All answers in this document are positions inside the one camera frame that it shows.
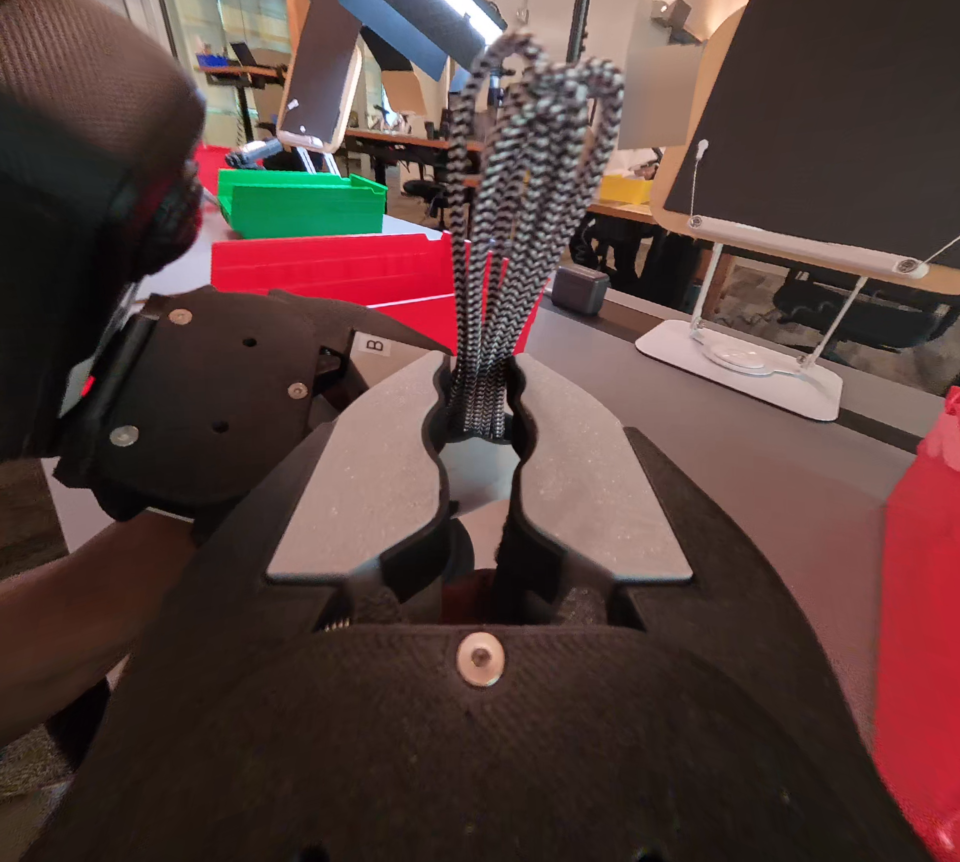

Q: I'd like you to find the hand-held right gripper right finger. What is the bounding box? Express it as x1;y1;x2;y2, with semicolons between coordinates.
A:
495;354;695;612

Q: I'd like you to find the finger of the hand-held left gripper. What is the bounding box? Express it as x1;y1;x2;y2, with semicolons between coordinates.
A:
348;329;451;398

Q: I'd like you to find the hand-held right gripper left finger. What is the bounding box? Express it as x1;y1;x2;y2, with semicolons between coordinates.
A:
266;350;453;604

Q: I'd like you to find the red plastic bin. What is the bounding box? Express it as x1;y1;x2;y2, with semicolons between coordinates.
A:
873;385;960;862
210;234;543;357

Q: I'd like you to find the silver braided cable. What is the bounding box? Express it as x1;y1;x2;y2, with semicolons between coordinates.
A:
442;31;625;443

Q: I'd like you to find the person's left forearm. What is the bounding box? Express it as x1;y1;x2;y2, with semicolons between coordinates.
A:
0;509;200;751

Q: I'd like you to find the black office chair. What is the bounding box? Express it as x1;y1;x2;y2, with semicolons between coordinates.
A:
772;265;950;353
401;178;455;222

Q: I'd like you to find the green plastic bin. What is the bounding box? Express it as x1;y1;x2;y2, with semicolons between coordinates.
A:
217;168;389;241

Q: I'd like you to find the white stand with clear legs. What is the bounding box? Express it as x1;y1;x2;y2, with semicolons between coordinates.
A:
636;140;960;422

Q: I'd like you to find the dark grey small box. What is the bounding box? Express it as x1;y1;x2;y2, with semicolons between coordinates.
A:
551;267;610;317

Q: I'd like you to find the yellow plastic bin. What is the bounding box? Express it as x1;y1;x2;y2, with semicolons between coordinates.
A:
600;173;660;208

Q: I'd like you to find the black panel with white frame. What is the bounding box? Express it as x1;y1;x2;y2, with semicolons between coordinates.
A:
276;0;365;177

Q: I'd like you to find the black panel with wooden frame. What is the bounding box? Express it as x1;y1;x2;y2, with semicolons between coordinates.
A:
648;0;960;297

